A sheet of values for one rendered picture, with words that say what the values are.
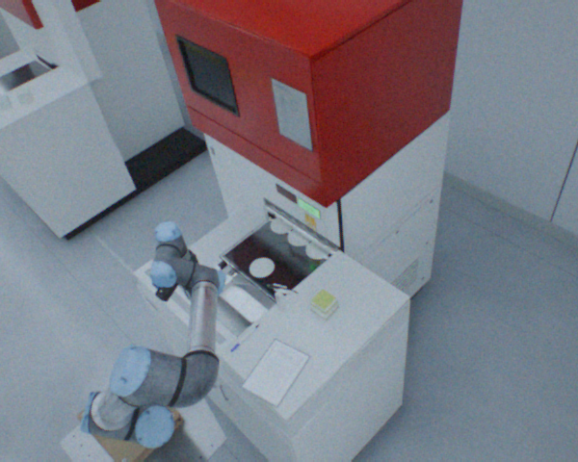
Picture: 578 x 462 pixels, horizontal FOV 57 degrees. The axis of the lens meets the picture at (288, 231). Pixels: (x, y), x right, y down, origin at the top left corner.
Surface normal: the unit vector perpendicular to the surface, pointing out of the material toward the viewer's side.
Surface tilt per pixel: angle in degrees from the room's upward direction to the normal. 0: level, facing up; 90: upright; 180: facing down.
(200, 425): 0
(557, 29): 90
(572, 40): 90
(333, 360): 0
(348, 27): 0
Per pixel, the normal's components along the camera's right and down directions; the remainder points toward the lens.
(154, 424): 0.52, -0.13
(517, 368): -0.12, -0.67
